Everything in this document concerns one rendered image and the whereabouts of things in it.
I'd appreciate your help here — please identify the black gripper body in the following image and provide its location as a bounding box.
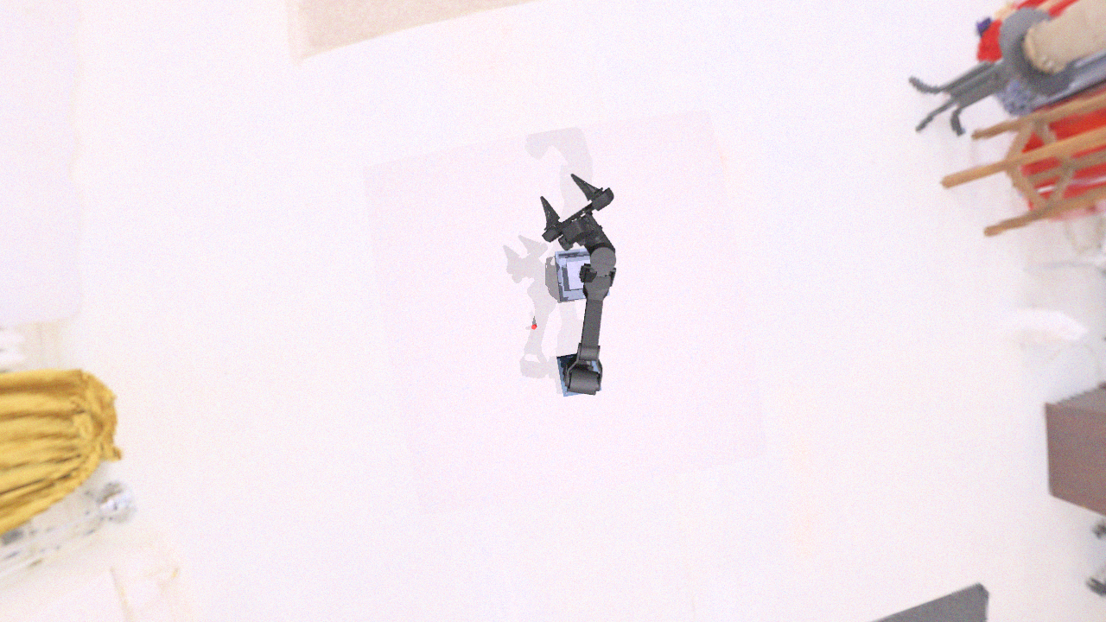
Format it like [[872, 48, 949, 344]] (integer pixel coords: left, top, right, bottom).
[[542, 187, 614, 247]]

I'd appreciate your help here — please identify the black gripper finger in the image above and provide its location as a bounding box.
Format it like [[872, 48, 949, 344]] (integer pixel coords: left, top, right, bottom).
[[571, 174, 604, 201], [540, 196, 560, 231]]

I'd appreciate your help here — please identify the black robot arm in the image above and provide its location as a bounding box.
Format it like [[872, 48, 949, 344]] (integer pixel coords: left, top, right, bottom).
[[559, 217, 617, 396]]

